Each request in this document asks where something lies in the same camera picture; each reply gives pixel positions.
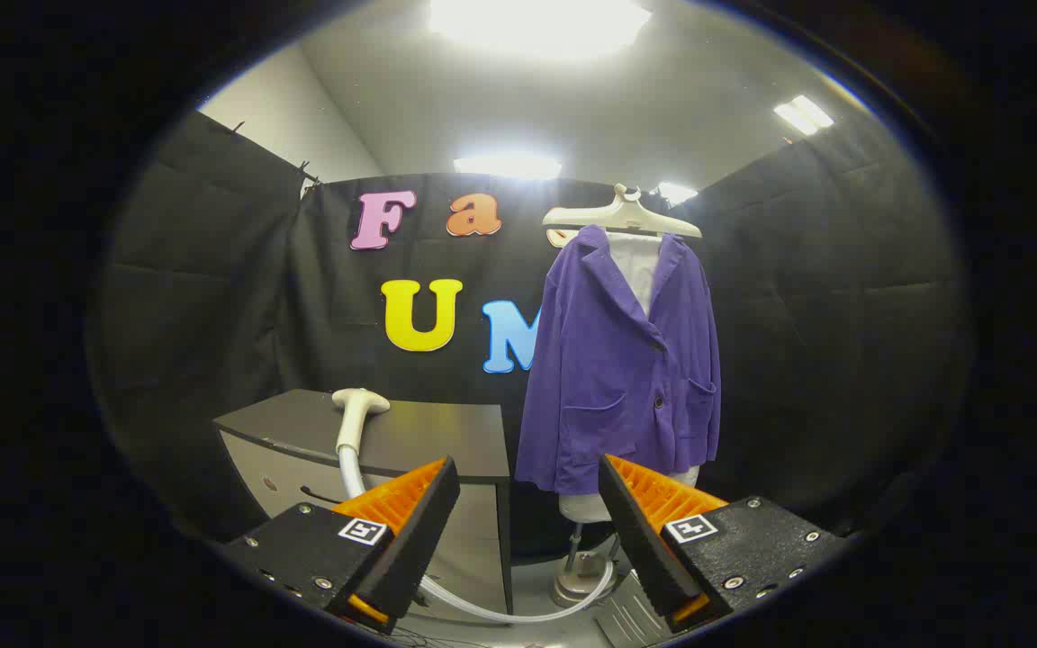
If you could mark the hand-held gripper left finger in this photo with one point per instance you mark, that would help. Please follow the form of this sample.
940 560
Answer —
419 531

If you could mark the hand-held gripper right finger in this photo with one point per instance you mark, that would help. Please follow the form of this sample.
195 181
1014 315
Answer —
635 531

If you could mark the garment steamer base with pole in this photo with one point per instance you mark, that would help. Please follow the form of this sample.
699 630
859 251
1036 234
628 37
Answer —
577 585

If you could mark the white plastic clothes hanger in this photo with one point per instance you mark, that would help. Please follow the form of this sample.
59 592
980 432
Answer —
622 216

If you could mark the grey ribbed pedal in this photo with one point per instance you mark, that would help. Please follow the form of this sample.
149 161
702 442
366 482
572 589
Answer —
631 616

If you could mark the grey cabinet with dark top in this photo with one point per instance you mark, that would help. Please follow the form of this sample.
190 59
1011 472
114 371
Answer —
446 432

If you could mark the black quilted cloth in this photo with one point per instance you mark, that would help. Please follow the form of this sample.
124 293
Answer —
825 342
203 315

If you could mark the black backdrop cloth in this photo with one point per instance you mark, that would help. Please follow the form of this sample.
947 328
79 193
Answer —
446 261

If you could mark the small ceiling light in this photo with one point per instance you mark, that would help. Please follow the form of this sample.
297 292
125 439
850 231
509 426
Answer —
676 192

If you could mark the long ceiling light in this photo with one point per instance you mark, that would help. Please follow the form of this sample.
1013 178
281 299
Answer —
508 166

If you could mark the double ceiling light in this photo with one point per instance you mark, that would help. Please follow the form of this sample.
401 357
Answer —
802 115

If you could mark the large ceiling light panel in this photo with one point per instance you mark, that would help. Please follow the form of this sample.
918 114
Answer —
536 22

